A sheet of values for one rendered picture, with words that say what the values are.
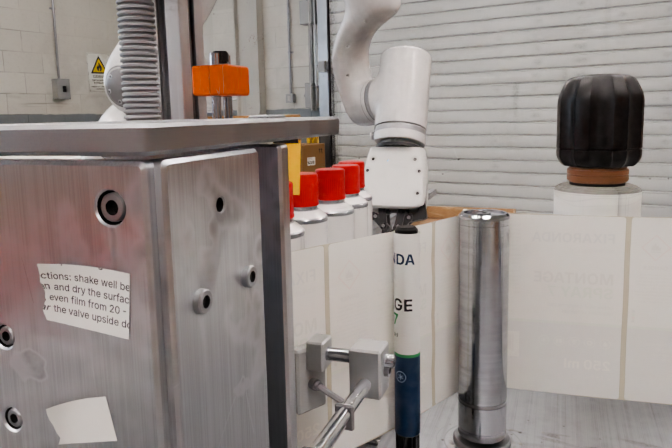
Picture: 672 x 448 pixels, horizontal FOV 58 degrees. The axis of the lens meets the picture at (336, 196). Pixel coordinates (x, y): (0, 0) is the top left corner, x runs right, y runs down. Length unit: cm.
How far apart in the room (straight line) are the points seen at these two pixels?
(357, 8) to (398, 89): 14
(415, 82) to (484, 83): 412
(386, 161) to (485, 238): 51
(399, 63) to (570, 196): 43
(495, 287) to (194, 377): 33
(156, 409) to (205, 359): 2
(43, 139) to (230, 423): 10
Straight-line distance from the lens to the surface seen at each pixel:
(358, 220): 71
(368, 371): 36
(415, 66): 99
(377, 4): 97
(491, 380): 50
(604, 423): 60
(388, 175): 95
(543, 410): 60
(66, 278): 17
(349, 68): 104
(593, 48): 492
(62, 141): 17
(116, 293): 16
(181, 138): 16
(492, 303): 48
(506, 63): 505
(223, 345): 18
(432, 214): 181
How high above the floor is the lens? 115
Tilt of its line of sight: 8 degrees down
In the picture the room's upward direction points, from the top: 1 degrees counter-clockwise
